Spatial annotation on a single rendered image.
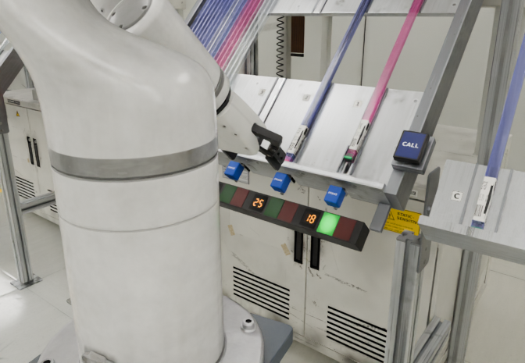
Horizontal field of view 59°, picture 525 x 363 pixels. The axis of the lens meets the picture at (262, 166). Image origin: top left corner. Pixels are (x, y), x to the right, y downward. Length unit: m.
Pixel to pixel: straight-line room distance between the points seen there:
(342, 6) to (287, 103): 0.26
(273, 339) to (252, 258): 0.98
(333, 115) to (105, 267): 0.62
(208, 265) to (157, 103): 0.13
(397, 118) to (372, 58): 2.07
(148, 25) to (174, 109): 0.24
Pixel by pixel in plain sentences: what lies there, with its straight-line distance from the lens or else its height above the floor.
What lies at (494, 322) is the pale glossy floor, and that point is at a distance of 1.82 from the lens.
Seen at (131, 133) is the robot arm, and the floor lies 0.92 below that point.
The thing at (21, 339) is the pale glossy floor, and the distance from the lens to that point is 1.75.
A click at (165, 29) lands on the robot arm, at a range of 0.54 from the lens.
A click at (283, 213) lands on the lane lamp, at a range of 0.82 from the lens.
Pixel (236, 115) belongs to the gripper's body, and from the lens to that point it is 0.63.
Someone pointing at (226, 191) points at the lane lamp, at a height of 0.66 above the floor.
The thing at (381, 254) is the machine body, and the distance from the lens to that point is 1.18.
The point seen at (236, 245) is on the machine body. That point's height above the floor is 0.31.
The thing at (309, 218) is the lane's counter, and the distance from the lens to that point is 0.79.
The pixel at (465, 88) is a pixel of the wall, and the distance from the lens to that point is 2.72.
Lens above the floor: 0.98
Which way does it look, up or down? 18 degrees down
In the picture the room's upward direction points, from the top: straight up
